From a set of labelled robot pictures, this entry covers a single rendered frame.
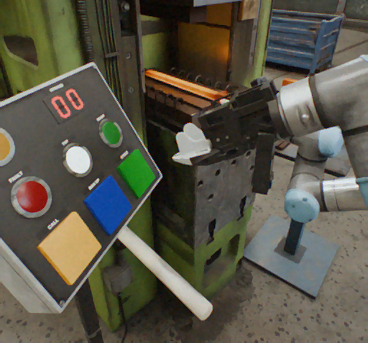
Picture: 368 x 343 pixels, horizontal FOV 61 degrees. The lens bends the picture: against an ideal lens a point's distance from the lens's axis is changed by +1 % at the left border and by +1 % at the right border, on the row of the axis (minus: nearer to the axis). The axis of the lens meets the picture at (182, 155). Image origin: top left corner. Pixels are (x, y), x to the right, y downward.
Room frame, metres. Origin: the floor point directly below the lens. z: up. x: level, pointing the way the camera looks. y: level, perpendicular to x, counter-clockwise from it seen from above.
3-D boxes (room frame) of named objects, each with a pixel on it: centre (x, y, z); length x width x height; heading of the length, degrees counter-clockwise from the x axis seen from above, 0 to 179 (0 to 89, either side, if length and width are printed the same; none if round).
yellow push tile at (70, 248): (0.32, 0.17, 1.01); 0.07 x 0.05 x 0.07; 159
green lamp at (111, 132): (0.52, 0.14, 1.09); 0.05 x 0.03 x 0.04; 134
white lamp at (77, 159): (0.43, 0.17, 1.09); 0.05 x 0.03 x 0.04; 134
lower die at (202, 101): (1.05, 0.04, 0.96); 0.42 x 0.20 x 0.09; 44
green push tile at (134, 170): (0.50, 0.09, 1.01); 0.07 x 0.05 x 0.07; 159
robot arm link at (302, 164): (0.67, -0.33, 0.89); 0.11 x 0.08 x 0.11; 155
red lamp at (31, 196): (0.33, 0.21, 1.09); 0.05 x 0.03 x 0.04; 134
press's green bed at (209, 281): (1.10, 0.01, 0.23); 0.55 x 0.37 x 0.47; 44
